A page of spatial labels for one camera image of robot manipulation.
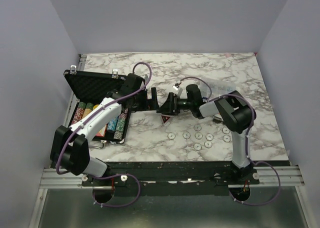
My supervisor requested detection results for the red playing card deck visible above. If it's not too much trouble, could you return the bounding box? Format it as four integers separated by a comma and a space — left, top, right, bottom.
96, 127, 106, 137

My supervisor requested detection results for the triangular all-in button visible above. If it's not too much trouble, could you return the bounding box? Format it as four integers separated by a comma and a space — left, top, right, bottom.
160, 114, 172, 126

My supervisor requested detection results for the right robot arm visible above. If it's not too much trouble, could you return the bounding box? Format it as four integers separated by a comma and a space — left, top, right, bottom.
156, 84, 257, 184

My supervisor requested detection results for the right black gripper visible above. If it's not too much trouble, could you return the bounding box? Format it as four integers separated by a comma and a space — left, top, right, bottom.
157, 92, 194, 116

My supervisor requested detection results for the black poker chip case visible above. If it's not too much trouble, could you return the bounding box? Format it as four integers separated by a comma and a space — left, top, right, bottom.
63, 70, 131, 144

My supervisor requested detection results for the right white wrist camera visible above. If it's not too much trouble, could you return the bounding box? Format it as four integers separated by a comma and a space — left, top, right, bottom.
172, 83, 183, 97

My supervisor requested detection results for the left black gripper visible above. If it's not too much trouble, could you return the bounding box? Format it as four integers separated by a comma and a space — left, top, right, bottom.
130, 87, 160, 112

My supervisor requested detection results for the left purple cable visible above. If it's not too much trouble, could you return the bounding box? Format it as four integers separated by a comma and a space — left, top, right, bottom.
55, 62, 153, 176

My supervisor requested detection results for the white poker chip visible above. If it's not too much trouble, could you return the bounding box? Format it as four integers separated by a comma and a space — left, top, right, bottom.
194, 132, 203, 140
223, 135, 231, 143
222, 127, 230, 134
182, 131, 191, 140
205, 133, 214, 141
193, 124, 202, 132
167, 132, 176, 140
193, 143, 202, 151
204, 140, 213, 149

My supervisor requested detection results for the clear plastic screw organizer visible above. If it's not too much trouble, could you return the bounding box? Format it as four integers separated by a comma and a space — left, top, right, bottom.
199, 78, 236, 100

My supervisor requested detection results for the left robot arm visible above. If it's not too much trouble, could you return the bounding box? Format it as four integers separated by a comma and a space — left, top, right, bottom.
50, 73, 151, 186

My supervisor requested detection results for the black mounting rail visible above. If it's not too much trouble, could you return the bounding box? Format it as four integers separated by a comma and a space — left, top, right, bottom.
82, 160, 261, 196

